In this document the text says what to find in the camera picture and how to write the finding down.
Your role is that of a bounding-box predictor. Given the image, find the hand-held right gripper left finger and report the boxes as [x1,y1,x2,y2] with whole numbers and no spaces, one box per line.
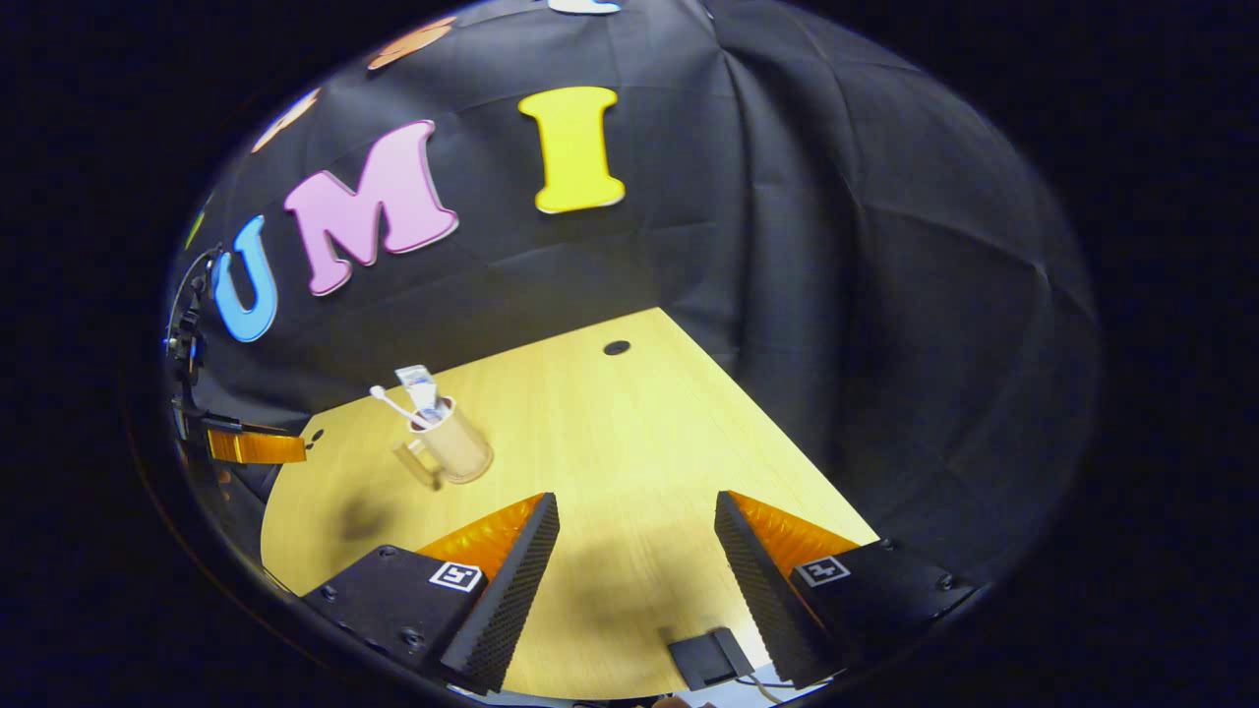
[300,492,562,694]

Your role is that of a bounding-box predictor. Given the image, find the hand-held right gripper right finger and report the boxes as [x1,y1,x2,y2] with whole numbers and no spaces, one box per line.
[713,490,985,689]

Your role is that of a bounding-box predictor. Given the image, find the beige cup with handle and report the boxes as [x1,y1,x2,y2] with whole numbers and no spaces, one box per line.
[393,395,495,491]

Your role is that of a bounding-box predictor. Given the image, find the white toothbrush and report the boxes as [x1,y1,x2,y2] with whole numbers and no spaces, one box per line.
[370,385,434,431]

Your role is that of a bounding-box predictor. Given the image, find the white toothpaste tube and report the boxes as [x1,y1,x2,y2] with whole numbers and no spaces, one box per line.
[395,365,444,424]

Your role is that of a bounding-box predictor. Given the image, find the wooden desktop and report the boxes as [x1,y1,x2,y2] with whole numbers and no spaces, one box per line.
[259,307,881,701]

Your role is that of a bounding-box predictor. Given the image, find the small black box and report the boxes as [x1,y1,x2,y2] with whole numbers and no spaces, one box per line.
[667,626,756,691]

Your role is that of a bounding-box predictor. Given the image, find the thin light cable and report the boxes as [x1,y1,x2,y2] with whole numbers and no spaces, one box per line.
[733,672,800,705]

